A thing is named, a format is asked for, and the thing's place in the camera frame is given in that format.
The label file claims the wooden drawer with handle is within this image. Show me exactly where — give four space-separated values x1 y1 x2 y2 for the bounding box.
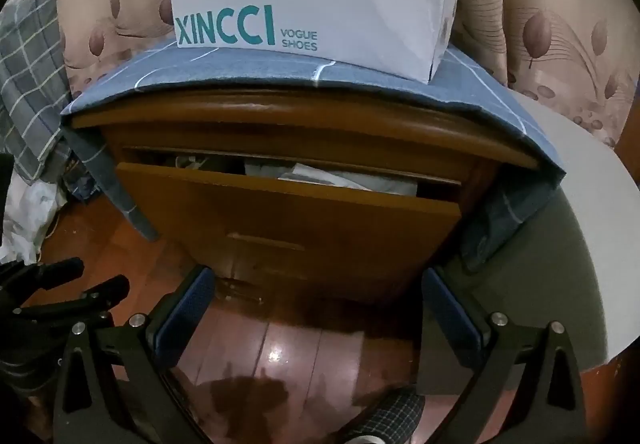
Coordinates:
165 224 436 305

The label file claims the wooden nightstand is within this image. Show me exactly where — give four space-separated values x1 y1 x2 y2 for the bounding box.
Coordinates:
70 88 541 305

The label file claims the blue checked cloth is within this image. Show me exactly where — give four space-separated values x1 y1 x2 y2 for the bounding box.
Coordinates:
60 41 568 269

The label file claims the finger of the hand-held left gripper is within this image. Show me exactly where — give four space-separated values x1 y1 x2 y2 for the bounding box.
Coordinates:
10 275 131 325
0 258 85 292

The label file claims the leaf print curtain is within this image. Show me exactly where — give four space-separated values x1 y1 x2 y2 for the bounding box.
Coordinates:
30 0 640 149

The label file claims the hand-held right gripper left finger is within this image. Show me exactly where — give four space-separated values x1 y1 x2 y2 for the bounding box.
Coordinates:
52 265 221 444

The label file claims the white round table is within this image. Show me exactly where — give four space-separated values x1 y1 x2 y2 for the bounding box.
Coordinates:
442 86 640 370

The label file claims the grey plaid bedding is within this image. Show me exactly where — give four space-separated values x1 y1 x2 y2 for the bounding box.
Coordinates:
0 0 73 185

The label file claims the white ribbed underwear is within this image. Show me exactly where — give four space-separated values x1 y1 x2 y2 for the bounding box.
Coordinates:
244 160 420 197

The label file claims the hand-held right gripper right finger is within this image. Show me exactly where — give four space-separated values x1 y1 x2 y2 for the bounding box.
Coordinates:
416 268 587 444

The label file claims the person's leg in plaid pants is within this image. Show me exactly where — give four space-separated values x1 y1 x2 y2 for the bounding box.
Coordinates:
345 386 426 444

